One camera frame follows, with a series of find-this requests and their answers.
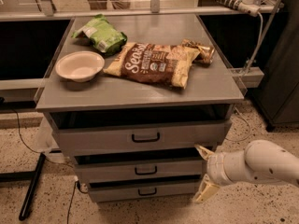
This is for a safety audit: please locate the grey bottom drawer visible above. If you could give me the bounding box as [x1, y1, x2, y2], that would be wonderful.
[88, 175, 202, 203]

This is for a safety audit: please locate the white bowl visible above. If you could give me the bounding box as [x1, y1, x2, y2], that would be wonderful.
[55, 51, 105, 82]

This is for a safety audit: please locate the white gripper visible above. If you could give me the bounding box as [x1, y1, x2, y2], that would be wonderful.
[192, 144, 235, 203]

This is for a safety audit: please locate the brown Sensible chip bag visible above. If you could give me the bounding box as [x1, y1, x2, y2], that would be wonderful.
[104, 43, 199, 89]

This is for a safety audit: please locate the grey drawer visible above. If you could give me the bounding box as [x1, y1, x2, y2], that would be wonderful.
[49, 104, 233, 156]
[75, 147, 206, 183]
[88, 175, 202, 203]

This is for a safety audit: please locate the grey drawer cabinet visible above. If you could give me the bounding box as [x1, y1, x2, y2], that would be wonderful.
[35, 13, 246, 203]

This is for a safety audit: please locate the black floor stand bar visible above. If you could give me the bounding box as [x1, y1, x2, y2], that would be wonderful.
[0, 153, 46, 221]

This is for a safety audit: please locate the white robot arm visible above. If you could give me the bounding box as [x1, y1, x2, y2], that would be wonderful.
[192, 140, 299, 203]

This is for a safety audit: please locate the grey top drawer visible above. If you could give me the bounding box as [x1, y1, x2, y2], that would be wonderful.
[49, 104, 233, 156]

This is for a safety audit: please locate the white power strip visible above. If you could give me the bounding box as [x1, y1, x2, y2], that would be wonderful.
[214, 0, 260, 17]

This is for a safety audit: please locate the dark grey cabinet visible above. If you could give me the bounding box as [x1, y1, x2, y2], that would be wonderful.
[252, 0, 299, 132]

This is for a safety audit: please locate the black floor cable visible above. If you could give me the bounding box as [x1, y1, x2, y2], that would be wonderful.
[8, 107, 78, 224]

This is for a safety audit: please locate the green snack bag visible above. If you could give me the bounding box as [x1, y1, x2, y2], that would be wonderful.
[72, 14, 127, 56]

